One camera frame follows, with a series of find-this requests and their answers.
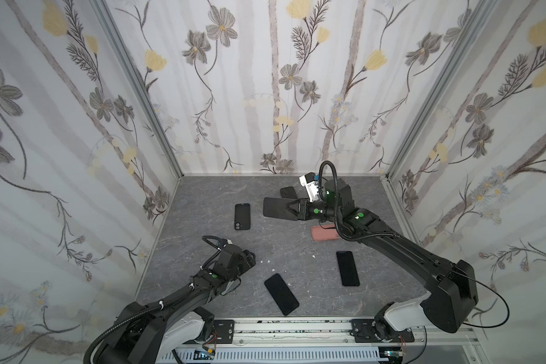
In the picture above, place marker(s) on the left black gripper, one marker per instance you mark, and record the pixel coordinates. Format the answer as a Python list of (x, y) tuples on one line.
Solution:
[(246, 261)]

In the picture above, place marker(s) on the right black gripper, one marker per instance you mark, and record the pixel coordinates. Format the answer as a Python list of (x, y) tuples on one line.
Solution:
[(301, 209)]

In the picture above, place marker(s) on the black phone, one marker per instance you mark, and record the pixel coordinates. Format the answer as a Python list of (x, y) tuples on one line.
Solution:
[(289, 193), (274, 207), (347, 269), (281, 294)]

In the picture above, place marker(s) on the black phone case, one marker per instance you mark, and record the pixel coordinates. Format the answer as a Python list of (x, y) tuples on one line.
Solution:
[(242, 217)]

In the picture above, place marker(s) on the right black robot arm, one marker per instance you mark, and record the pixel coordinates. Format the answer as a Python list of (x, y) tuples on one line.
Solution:
[(451, 287)]

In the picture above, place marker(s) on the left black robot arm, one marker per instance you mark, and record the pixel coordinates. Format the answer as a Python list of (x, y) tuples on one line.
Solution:
[(142, 333)]

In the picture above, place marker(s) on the pink phone case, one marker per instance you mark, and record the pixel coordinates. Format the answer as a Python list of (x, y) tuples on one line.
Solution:
[(325, 232)]

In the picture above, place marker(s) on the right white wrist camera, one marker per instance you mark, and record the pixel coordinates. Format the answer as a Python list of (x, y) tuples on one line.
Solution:
[(309, 184)]

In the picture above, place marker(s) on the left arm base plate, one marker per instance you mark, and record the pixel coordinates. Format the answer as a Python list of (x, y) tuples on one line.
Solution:
[(218, 332)]

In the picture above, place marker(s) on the white slotted cable duct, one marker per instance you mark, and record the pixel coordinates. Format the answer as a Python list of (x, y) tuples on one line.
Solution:
[(277, 355)]

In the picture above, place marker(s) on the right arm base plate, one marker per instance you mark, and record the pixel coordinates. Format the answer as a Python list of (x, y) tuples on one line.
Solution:
[(368, 330)]

